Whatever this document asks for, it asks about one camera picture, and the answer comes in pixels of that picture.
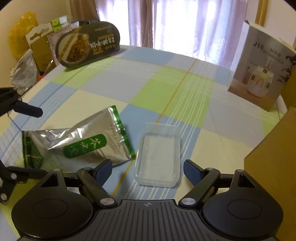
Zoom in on brown cardboard box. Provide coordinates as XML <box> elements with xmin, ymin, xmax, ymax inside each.
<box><xmin>244</xmin><ymin>107</ymin><xmax>296</xmax><ymax>240</ymax></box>

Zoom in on grey crumpled plastic bag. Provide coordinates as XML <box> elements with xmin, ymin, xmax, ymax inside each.
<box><xmin>11</xmin><ymin>49</ymin><xmax>40</xmax><ymax>95</ymax></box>

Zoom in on dark oval food container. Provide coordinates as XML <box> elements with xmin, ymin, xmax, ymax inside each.
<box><xmin>55</xmin><ymin>22</ymin><xmax>120</xmax><ymax>69</ymax></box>

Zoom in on silver green tea bag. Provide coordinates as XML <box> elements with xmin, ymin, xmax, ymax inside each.
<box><xmin>22</xmin><ymin>105</ymin><xmax>135</xmax><ymax>172</ymax></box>

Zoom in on yellow plastic bag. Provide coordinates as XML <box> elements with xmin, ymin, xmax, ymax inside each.
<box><xmin>9</xmin><ymin>11</ymin><xmax>38</xmax><ymax>61</ymax></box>

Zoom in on white humidifier box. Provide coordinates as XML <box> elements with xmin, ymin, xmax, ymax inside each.
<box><xmin>228</xmin><ymin>21</ymin><xmax>295</xmax><ymax>111</ymax></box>

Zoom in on brown hang-tab carton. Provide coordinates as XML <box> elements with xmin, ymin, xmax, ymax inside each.
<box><xmin>25</xmin><ymin>23</ymin><xmax>53</xmax><ymax>72</ymax></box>

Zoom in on clear plastic tray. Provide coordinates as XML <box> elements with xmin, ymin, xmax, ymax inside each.
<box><xmin>134</xmin><ymin>123</ymin><xmax>181</xmax><ymax>188</ymax></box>

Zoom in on green white small box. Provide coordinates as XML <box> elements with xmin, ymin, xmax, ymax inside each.
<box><xmin>51</xmin><ymin>15</ymin><xmax>73</xmax><ymax>28</ymax></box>

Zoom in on purple curtain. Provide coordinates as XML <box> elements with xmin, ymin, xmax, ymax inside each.
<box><xmin>69</xmin><ymin>0</ymin><xmax>268</xmax><ymax>68</ymax></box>

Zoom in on white pink paper bag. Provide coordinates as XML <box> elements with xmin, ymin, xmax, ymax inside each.
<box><xmin>48</xmin><ymin>22</ymin><xmax>79</xmax><ymax>49</ymax></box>

